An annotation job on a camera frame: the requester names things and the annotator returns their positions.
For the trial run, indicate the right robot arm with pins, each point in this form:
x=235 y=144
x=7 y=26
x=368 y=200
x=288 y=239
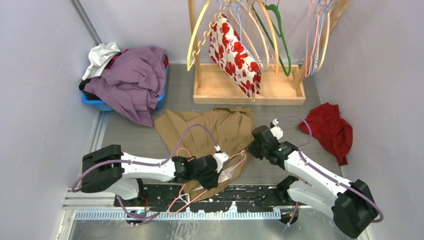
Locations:
x=350 y=204

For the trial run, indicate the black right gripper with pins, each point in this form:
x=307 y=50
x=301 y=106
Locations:
x=251 y=148

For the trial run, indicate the red poppy print skirt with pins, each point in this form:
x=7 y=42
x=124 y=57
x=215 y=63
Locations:
x=232 y=57

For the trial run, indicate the yellow hanger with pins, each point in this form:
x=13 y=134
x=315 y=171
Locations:
x=192 y=14

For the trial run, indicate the wavy wooden hanger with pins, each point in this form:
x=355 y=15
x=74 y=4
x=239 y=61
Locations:
x=202 y=39

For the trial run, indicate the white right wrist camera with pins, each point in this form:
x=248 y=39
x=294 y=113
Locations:
x=276 y=131

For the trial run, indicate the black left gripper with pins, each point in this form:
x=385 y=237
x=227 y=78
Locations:
x=215 y=176

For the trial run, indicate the red garment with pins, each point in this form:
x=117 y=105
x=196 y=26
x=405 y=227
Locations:
x=334 y=133

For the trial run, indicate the light wooden hanger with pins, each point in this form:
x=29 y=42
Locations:
x=247 y=8

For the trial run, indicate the tan garment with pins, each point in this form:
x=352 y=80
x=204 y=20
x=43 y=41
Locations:
x=230 y=127

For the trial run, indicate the white garment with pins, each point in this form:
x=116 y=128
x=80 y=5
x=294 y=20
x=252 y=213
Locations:
x=99 y=57

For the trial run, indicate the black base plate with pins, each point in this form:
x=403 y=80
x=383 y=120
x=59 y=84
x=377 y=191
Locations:
x=247 y=199

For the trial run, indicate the orange hanger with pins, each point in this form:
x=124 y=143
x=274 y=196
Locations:
x=273 y=34

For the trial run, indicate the wooden hanger rack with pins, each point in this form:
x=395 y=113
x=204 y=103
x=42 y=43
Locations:
x=213 y=86

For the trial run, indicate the purple garment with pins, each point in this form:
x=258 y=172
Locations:
x=133 y=84

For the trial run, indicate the beige wooden hanger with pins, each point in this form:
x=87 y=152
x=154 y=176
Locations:
x=323 y=21

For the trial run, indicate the aluminium rail frame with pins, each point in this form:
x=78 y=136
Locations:
x=141 y=215

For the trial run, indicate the light blue wire hanger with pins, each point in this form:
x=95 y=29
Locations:
x=322 y=31

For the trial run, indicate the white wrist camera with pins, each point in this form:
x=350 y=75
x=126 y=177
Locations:
x=221 y=158
x=276 y=131

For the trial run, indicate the green hanger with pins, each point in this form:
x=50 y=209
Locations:
x=287 y=69

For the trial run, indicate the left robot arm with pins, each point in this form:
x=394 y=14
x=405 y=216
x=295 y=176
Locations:
x=111 y=170

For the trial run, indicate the blue plastic basket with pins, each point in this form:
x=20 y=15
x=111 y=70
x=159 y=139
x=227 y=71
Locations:
x=93 y=100

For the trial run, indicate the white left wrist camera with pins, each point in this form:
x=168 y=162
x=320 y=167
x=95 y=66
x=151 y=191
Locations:
x=221 y=158

